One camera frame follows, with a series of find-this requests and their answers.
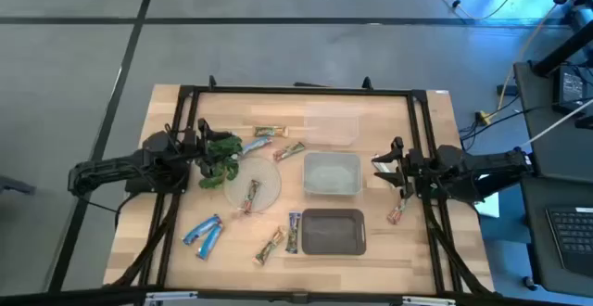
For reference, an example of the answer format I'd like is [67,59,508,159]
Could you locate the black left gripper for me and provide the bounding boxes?
[183,118,234,178]

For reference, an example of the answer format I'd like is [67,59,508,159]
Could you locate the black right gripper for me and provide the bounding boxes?
[370,136,430,199]

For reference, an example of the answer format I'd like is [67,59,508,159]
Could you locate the red orange granola bar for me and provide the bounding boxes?
[386,198,409,226]

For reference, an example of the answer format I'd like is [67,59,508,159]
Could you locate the light blue granola bar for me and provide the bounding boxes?
[240,137,273,156]

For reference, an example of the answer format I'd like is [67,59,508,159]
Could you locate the red green granola bar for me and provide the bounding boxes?
[272,141,307,162]
[239,179,261,214]

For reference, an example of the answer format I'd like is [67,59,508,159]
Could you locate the green orange granola bar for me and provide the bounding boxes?
[253,125,289,138]
[252,225,286,266]

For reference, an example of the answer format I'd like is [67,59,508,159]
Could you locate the blue green snack bar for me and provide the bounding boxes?
[284,210,302,255]

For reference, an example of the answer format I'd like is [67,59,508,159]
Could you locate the green artificial plant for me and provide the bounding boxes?
[198,134,245,190]

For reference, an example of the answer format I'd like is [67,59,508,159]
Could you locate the light grey plastic bin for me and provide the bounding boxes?
[303,151,363,197]

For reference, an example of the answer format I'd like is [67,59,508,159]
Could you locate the clear plastic bin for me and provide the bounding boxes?
[303,103,361,147]

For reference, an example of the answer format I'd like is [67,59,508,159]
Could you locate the dark grey plastic bin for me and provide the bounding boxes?
[300,208,368,256]

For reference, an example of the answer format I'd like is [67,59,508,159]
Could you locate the dark grey desk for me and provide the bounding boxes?
[512,59,593,185]
[519,175,593,298]

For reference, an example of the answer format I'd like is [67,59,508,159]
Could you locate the black laptop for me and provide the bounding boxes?
[545,206,593,277]

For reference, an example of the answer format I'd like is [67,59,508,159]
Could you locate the black power adapter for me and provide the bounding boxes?
[552,64,593,116]

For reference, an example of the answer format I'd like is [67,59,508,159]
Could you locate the dark grey chair base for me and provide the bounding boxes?
[0,174,37,197]

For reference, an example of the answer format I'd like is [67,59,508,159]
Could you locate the black stand beam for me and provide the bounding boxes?
[530,18,593,78]

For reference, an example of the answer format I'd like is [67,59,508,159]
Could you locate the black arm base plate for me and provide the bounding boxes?
[123,175,190,195]

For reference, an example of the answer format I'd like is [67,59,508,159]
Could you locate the black aluminium table frame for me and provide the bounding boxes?
[104,74,499,306]

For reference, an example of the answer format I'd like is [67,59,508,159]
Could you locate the black floor cables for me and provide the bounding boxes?
[458,95,557,143]

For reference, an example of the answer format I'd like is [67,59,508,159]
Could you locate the silver frame bracket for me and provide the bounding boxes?
[401,295,458,306]
[144,290,199,305]

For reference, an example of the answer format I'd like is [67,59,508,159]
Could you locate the white cable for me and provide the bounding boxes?
[518,109,593,150]

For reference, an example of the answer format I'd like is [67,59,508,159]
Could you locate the tan floor cable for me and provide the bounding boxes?
[481,0,585,124]

